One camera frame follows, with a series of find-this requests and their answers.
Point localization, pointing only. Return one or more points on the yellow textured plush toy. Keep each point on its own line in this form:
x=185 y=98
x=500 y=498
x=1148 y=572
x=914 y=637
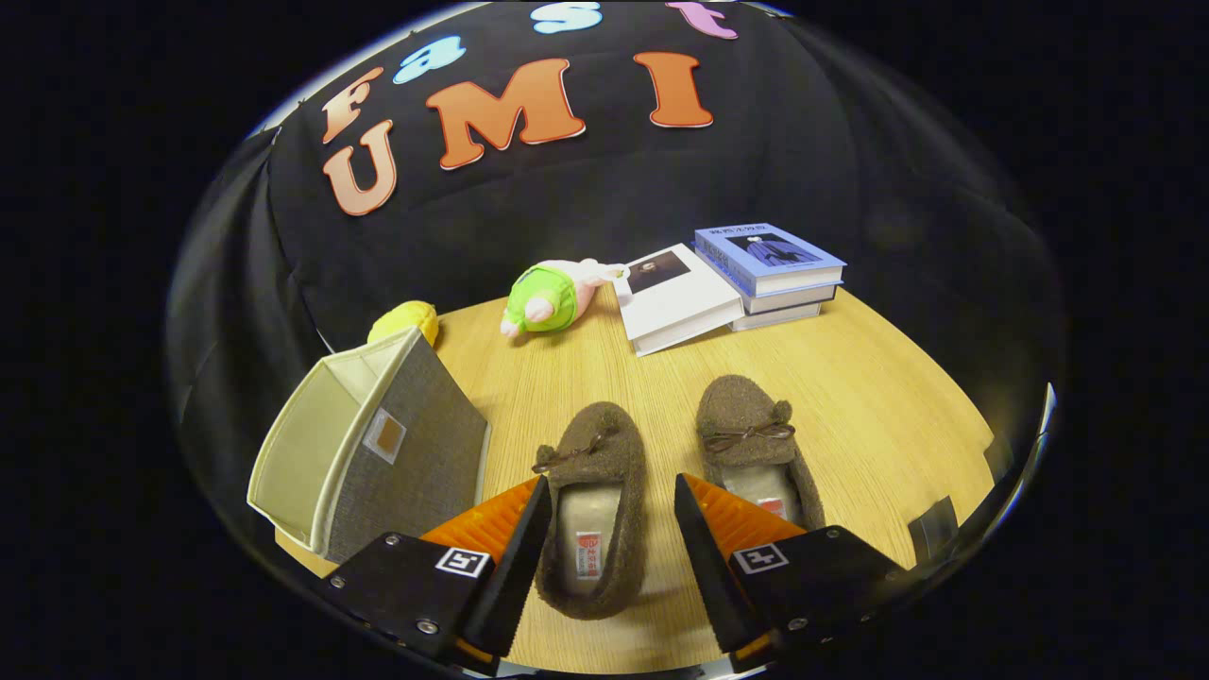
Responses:
x=406 y=319

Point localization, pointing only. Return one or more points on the grey fabric storage box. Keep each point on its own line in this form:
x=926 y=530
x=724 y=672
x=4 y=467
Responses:
x=425 y=463

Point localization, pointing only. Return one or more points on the green and pink plush toy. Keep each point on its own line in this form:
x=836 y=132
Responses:
x=543 y=297

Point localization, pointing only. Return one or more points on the dark cover book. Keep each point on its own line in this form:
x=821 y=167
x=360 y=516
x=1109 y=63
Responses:
x=793 y=298

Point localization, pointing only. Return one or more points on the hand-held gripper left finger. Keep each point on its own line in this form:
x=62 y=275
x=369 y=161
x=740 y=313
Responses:
x=515 y=576

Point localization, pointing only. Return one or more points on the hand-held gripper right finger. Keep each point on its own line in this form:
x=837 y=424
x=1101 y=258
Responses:
x=708 y=576

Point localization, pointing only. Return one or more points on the brown fuzzy shoe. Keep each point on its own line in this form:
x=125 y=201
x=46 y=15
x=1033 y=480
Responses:
x=746 y=406
x=604 y=444

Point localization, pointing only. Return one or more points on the dark grey block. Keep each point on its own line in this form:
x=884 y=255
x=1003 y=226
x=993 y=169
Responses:
x=933 y=534

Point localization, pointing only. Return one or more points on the white portrait cover book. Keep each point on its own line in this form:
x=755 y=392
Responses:
x=675 y=302

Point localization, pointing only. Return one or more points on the blue cover book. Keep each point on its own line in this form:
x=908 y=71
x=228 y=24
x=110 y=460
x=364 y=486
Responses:
x=765 y=250

